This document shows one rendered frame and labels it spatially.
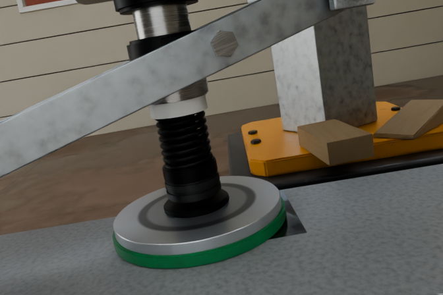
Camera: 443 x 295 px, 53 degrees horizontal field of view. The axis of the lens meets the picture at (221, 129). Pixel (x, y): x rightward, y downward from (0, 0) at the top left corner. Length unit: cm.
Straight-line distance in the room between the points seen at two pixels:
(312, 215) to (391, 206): 9
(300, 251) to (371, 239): 7
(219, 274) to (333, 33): 82
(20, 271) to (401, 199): 46
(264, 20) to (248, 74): 599
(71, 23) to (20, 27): 72
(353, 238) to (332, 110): 70
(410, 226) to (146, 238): 28
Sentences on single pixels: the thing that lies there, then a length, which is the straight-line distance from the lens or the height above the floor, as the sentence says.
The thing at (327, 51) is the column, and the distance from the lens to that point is 115.
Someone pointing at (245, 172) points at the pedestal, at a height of 74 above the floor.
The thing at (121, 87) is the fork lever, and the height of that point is 104.
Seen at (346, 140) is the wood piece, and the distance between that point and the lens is 94.
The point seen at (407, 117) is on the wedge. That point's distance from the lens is 117.
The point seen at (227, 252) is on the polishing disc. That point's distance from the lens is 48.
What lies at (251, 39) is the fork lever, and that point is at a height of 107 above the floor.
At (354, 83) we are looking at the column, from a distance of 122.
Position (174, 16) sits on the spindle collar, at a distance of 51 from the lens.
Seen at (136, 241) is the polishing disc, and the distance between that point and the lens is 51.
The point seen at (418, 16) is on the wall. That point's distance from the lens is 716.
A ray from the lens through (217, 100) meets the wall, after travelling 649.
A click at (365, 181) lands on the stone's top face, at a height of 85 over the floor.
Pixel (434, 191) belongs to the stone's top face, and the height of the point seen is 85.
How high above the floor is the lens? 107
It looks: 11 degrees down
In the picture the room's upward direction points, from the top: 10 degrees counter-clockwise
